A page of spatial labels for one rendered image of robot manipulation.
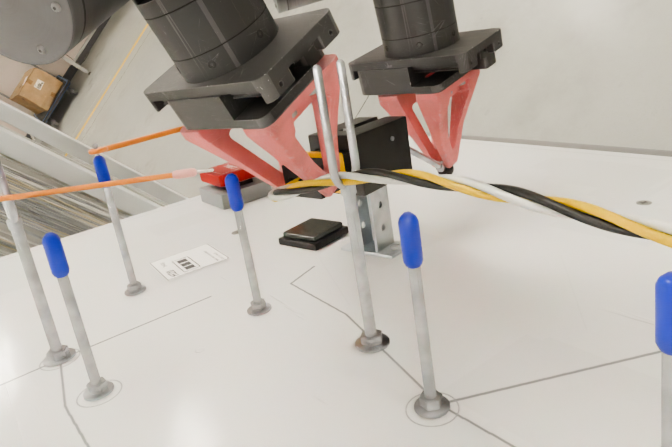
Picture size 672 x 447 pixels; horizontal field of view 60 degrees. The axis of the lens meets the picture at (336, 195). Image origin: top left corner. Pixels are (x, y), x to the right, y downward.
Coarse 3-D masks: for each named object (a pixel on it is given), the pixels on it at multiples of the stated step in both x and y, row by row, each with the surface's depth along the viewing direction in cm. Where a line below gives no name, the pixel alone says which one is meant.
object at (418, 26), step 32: (384, 0) 41; (416, 0) 40; (448, 0) 41; (384, 32) 42; (416, 32) 41; (448, 32) 42; (480, 32) 43; (352, 64) 45; (384, 64) 43; (416, 64) 41; (448, 64) 40
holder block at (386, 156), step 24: (360, 120) 41; (384, 120) 39; (312, 144) 38; (360, 144) 36; (384, 144) 38; (408, 144) 40; (360, 168) 36; (384, 168) 38; (408, 168) 40; (360, 192) 37
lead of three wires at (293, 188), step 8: (328, 176) 27; (288, 184) 35; (296, 184) 29; (304, 184) 28; (312, 184) 28; (320, 184) 28; (328, 184) 27; (344, 184) 27; (272, 192) 32; (280, 192) 30; (288, 192) 29; (296, 192) 29; (304, 192) 29; (272, 200) 32; (280, 200) 31
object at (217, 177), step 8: (216, 168) 60; (224, 168) 59; (232, 168) 59; (240, 168) 58; (200, 176) 60; (208, 176) 59; (216, 176) 57; (224, 176) 57; (240, 176) 58; (248, 176) 58; (216, 184) 57; (224, 184) 57; (240, 184) 59
